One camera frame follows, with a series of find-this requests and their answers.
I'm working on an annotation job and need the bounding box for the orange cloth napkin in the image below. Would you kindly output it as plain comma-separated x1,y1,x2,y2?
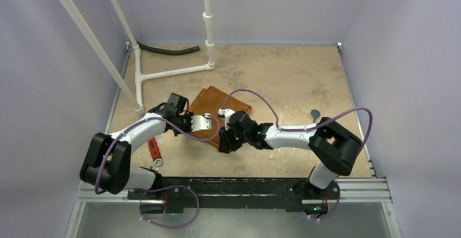
188,86,252,139

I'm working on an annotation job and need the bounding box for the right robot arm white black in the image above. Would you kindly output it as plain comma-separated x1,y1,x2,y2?
218,109,363,198

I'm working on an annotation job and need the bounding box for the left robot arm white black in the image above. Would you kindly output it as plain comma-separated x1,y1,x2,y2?
79,93,193,199

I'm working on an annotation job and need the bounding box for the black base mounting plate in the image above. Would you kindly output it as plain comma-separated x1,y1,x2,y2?
127,176,339,214

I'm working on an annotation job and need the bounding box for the small dark blue disc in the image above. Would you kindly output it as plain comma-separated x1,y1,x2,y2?
310,109,321,123

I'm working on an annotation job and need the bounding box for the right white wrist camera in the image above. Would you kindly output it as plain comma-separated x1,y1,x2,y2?
217,109,235,120

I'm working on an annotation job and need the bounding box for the red handled adjustable wrench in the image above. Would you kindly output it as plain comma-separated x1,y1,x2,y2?
148,137,163,167

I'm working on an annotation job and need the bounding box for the white PVC pipe frame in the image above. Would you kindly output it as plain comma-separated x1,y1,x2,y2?
43,0,217,115

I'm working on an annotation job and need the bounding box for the black corrugated hose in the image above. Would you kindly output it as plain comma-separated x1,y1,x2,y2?
136,41,201,57

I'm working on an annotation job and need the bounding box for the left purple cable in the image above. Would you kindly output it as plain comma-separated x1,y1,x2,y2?
94,114,221,229

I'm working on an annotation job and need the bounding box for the purple cable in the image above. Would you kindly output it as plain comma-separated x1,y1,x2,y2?
94,114,221,229
220,89,373,223

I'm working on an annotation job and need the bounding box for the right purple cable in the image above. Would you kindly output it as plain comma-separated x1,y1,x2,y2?
220,89,373,223

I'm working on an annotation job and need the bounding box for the aluminium extrusion rail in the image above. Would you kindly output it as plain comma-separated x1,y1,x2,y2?
74,178,392,203

